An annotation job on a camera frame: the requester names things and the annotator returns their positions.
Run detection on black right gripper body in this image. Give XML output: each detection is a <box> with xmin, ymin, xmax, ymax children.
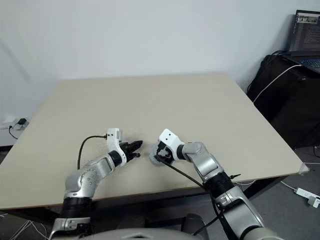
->
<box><xmin>154</xmin><ymin>141</ymin><xmax>175</xmax><ymax>165</ymax></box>

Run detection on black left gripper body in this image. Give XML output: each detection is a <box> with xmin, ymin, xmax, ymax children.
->
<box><xmin>119</xmin><ymin>140</ymin><xmax>134</xmax><ymax>163</ymax></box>

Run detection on dark rounded shape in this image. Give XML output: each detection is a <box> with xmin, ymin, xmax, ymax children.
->
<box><xmin>181</xmin><ymin>212</ymin><xmax>210</xmax><ymax>240</ymax></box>

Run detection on grey robot torso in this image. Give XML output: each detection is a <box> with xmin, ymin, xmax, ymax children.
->
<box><xmin>82</xmin><ymin>221</ymin><xmax>196</xmax><ymax>240</ymax></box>

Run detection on white power strip black adapter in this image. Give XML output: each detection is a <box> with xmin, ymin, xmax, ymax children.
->
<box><xmin>0</xmin><ymin>115</ymin><xmax>31</xmax><ymax>139</ymax></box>

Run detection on black cabinet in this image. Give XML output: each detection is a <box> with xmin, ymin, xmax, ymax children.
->
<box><xmin>246</xmin><ymin>53</ymin><xmax>320</xmax><ymax>149</ymax></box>

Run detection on clear tape on table corner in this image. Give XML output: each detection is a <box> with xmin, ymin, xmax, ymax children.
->
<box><xmin>298</xmin><ymin>162</ymin><xmax>311</xmax><ymax>175</ymax></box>

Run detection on white power strip with plug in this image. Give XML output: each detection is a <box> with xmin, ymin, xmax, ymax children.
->
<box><xmin>279</xmin><ymin>180</ymin><xmax>320</xmax><ymax>208</ymax></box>

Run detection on open black laptop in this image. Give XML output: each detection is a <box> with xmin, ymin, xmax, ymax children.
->
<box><xmin>282</xmin><ymin>9</ymin><xmax>320</xmax><ymax>70</ymax></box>

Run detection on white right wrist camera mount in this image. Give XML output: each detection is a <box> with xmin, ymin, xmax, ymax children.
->
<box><xmin>157</xmin><ymin>128</ymin><xmax>185</xmax><ymax>161</ymax></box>

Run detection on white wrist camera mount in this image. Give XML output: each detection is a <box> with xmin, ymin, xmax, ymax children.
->
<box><xmin>157</xmin><ymin>128</ymin><xmax>185</xmax><ymax>161</ymax></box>
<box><xmin>104</xmin><ymin>127</ymin><xmax>129</xmax><ymax>166</ymax></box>

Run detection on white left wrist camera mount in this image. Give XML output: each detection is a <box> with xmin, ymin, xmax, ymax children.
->
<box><xmin>104</xmin><ymin>127</ymin><xmax>129</xmax><ymax>166</ymax></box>

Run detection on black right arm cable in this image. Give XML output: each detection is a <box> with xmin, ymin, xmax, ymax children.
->
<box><xmin>154</xmin><ymin>154</ymin><xmax>226</xmax><ymax>236</ymax></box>

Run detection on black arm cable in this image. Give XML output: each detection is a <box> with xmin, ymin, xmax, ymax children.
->
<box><xmin>154</xmin><ymin>154</ymin><xmax>226</xmax><ymax>236</ymax></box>
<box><xmin>76</xmin><ymin>134</ymin><xmax>109</xmax><ymax>170</ymax></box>

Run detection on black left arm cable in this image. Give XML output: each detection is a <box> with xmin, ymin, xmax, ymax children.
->
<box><xmin>76</xmin><ymin>134</ymin><xmax>109</xmax><ymax>170</ymax></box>

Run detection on thin white floor wires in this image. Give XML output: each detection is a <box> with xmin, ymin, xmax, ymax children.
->
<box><xmin>0</xmin><ymin>212</ymin><xmax>55</xmax><ymax>240</ymax></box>

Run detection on white laptop cable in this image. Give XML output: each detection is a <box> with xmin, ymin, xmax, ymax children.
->
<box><xmin>252</xmin><ymin>64</ymin><xmax>304</xmax><ymax>104</ymax></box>

